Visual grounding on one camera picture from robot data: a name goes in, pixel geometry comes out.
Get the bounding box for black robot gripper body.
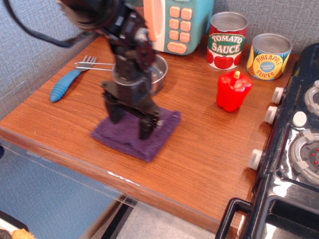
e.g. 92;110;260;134
101;74;161;127

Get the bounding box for pineapple slices can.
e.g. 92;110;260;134
246;33;293;81

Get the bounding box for blue handled toy fork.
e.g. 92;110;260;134
50;55;97;103

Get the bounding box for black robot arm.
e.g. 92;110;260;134
61;0;160;139

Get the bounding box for small steel pot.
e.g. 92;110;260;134
73;55;168;95

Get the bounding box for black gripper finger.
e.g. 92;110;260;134
139;117;157;140
104;96;125;124

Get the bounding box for black toy stove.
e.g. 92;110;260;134
216;43;319;239

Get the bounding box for red toy bell pepper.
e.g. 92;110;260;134
216;70;253;112

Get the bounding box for teal toy microwave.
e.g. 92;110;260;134
124;0;215;56

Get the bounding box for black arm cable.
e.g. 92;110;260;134
2;0;97;48

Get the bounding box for tomato sauce can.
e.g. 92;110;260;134
206;11;249;70

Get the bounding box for purple towel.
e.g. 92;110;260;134
91;108;181;162

